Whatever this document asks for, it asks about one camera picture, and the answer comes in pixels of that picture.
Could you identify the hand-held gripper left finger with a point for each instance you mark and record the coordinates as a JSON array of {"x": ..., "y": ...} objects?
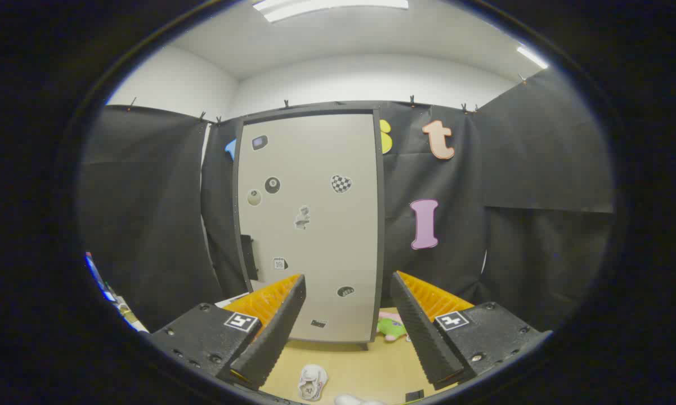
[{"x": 276, "y": 332}]

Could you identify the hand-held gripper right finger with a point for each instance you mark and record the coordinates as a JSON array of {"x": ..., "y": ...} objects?
[{"x": 419, "y": 332}]

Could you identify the computer monitor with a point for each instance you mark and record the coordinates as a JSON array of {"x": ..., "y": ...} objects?
[{"x": 97, "y": 275}]

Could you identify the short ceiling light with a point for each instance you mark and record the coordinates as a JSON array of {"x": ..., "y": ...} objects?
[{"x": 532, "y": 57}]

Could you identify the white shoe pink trim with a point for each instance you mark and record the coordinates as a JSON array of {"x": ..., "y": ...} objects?
[{"x": 313, "y": 382}]

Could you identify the green plush toy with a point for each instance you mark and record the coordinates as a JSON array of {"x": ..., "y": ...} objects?
[{"x": 391, "y": 330}]

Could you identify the black table clamp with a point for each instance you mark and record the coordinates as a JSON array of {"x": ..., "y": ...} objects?
[{"x": 414, "y": 395}]

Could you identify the long ceiling light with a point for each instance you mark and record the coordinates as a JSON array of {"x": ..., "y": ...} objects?
[{"x": 326, "y": 7}]

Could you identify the black backdrop cloth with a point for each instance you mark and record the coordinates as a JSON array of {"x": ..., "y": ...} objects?
[{"x": 146, "y": 214}]

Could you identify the row of black cloth clips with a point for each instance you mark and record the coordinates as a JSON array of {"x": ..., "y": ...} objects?
[{"x": 412, "y": 101}]

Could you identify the grey shoe cabinet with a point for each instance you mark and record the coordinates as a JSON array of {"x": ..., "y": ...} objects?
[{"x": 315, "y": 236}]

